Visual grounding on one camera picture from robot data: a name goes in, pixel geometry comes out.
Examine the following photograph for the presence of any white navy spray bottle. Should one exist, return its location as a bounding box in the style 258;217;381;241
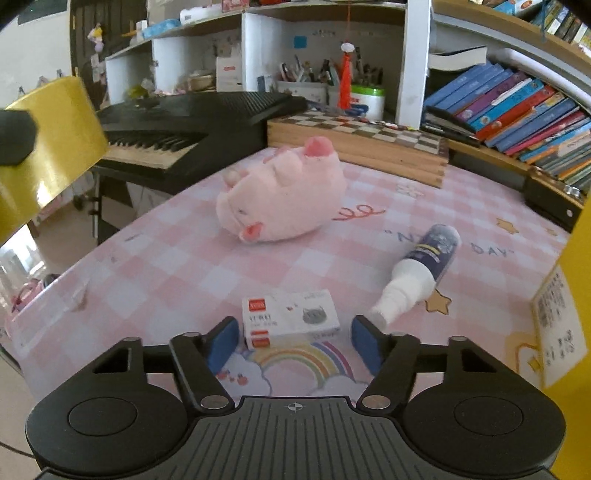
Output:
368;224;461;329

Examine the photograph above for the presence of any yellow tape roll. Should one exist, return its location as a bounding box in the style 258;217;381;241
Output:
0;76;109;243

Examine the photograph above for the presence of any short row of leaning books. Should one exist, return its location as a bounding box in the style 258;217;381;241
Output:
480;0;591;44

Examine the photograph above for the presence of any white box red label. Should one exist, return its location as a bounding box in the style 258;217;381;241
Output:
216;55;244;93

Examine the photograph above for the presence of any black keyboard stand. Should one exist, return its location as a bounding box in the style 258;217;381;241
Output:
91;167;137;245

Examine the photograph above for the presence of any black electronic keyboard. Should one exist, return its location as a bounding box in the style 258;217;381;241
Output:
92;91;309;195

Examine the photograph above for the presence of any white bookshelf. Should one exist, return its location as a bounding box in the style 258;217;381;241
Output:
104;0;591;195

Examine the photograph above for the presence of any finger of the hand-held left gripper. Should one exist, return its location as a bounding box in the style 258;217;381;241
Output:
0;108;40;167

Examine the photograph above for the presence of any yellow cardboard box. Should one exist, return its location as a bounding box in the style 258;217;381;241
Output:
530;222;591;480

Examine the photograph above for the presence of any pink checkered tablecloth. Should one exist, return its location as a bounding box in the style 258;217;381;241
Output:
0;148;573;402

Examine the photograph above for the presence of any red tassel ornament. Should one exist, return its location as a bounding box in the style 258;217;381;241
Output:
338;41;360;112

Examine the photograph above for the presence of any long row of colourful books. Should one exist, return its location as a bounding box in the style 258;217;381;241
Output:
422;60;591;185

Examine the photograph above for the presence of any pink pig plush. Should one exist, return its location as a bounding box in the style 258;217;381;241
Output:
216;137;348;244

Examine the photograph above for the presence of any white green canister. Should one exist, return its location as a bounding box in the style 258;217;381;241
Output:
350;84;386;121

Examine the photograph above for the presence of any pen holder with pens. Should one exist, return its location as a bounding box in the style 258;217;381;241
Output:
276;55;334;102

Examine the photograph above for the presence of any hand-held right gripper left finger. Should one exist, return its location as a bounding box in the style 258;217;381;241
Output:
90;316;241;416

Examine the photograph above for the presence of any wooden chessboard box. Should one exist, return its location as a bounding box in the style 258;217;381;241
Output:
267;108;450;188

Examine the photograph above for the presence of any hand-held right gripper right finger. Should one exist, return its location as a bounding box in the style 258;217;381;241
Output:
351;315;502;415

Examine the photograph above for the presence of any small white cat print box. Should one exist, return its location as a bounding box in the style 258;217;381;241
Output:
241;289;341;350

